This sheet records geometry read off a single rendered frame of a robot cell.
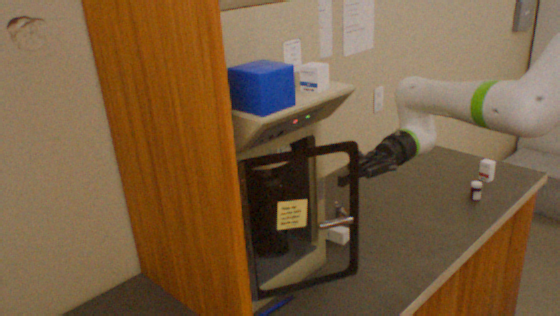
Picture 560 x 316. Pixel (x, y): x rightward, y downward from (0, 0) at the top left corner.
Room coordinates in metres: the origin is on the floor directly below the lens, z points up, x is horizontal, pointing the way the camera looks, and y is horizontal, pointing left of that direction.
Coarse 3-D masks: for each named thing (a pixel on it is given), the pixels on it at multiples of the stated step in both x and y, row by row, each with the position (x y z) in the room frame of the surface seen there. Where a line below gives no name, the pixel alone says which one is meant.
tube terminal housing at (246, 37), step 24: (288, 0) 1.16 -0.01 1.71; (312, 0) 1.21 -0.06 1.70; (240, 24) 1.05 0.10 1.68; (264, 24) 1.10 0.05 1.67; (288, 24) 1.15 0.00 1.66; (312, 24) 1.21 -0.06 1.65; (240, 48) 1.05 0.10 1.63; (264, 48) 1.09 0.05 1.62; (312, 48) 1.21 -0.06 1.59; (264, 144) 1.08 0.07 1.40; (288, 144) 1.13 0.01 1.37; (312, 144) 1.24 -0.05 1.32
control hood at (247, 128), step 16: (304, 96) 1.07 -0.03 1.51; (320, 96) 1.07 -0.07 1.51; (336, 96) 1.09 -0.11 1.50; (240, 112) 0.98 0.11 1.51; (288, 112) 0.98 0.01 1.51; (304, 112) 1.04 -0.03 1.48; (320, 112) 1.12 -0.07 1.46; (240, 128) 0.97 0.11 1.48; (256, 128) 0.93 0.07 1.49; (240, 144) 0.97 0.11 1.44
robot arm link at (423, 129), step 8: (400, 120) 1.36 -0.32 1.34; (408, 120) 1.33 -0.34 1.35; (416, 120) 1.32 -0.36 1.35; (424, 120) 1.32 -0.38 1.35; (432, 120) 1.34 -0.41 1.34; (400, 128) 1.35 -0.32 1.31; (408, 128) 1.32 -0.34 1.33; (416, 128) 1.32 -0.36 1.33; (424, 128) 1.32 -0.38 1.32; (432, 128) 1.33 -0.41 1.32; (416, 136) 1.29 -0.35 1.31; (424, 136) 1.31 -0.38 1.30; (432, 136) 1.32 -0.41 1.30; (424, 144) 1.30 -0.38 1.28; (432, 144) 1.32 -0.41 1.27; (424, 152) 1.32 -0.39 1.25
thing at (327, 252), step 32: (256, 160) 1.01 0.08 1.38; (288, 160) 1.03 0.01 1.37; (320, 160) 1.06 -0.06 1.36; (352, 160) 1.08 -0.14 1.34; (256, 192) 1.01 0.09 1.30; (288, 192) 1.03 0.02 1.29; (320, 192) 1.06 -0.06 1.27; (352, 192) 1.08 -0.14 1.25; (256, 224) 1.01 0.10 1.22; (352, 224) 1.08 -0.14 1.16; (256, 256) 1.01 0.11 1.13; (288, 256) 1.03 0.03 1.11; (320, 256) 1.06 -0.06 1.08; (352, 256) 1.08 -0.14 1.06; (288, 288) 1.03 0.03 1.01
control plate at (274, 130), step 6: (318, 108) 1.08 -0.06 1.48; (306, 114) 1.05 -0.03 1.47; (312, 114) 1.09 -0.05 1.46; (294, 120) 1.03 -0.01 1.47; (300, 120) 1.06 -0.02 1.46; (306, 120) 1.10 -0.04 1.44; (276, 126) 0.99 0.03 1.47; (282, 126) 1.02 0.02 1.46; (288, 126) 1.04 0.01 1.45; (294, 126) 1.07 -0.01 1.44; (300, 126) 1.11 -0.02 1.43; (264, 132) 0.97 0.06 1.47; (270, 132) 1.00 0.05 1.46; (276, 132) 1.02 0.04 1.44; (288, 132) 1.08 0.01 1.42; (258, 138) 0.98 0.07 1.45; (264, 138) 1.01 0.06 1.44; (258, 144) 1.01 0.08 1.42
